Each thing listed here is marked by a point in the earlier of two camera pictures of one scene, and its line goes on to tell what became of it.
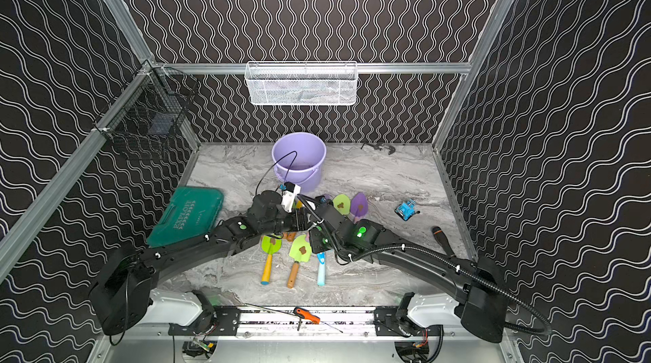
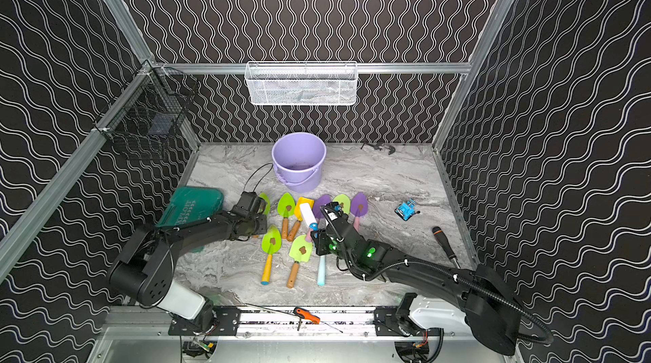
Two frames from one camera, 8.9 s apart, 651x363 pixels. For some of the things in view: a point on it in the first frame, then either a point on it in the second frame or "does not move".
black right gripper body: [318, 243] does not move
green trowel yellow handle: [270, 244] does not move
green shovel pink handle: [342, 203] does not move
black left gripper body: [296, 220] to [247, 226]
